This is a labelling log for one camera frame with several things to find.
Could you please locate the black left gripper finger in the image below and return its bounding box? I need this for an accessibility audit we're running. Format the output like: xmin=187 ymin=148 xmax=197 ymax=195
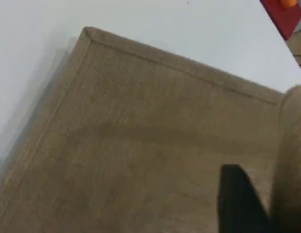
xmin=217 ymin=164 xmax=277 ymax=233

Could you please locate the brown jute tote bag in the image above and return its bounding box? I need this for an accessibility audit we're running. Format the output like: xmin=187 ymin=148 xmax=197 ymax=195
xmin=0 ymin=26 xmax=301 ymax=233

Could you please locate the brown cardboard box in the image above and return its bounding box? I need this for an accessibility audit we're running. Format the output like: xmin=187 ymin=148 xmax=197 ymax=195
xmin=286 ymin=23 xmax=301 ymax=77

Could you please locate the red box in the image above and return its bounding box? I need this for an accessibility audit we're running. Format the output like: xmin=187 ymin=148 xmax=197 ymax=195
xmin=259 ymin=0 xmax=301 ymax=41

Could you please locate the small orange ball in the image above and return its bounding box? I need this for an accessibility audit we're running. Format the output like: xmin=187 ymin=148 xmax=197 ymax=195
xmin=279 ymin=0 xmax=298 ymax=8

